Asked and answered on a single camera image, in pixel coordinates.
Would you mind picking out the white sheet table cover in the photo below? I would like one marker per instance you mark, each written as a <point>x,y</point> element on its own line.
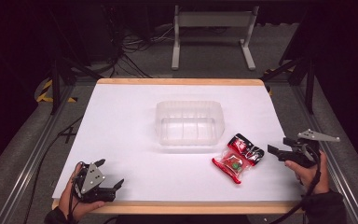
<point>130,140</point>

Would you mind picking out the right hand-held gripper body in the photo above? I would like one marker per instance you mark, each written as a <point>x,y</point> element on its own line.
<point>304,155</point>

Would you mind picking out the yellow black hazard tape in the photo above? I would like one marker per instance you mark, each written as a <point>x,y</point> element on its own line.
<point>45,93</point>

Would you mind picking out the white metal table frame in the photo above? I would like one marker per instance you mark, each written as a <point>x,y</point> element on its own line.
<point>214,19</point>

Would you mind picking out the red black snack packet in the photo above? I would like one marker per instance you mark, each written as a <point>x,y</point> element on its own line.
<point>239,157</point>

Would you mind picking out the person's left hand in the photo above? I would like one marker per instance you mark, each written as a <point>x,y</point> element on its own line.
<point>71,207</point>

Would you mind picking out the black metal stand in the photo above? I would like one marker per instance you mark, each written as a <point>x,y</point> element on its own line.
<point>309,84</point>
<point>55,81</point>

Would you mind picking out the clear plastic container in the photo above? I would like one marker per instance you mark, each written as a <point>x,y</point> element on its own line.
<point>189,123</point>

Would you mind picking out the person's right hand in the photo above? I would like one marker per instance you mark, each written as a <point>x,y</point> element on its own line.
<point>307,177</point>

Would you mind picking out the aluminium floor rail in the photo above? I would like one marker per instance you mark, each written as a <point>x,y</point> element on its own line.
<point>332,161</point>
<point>34,155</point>

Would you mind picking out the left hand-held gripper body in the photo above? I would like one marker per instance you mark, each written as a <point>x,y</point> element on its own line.
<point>93,179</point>

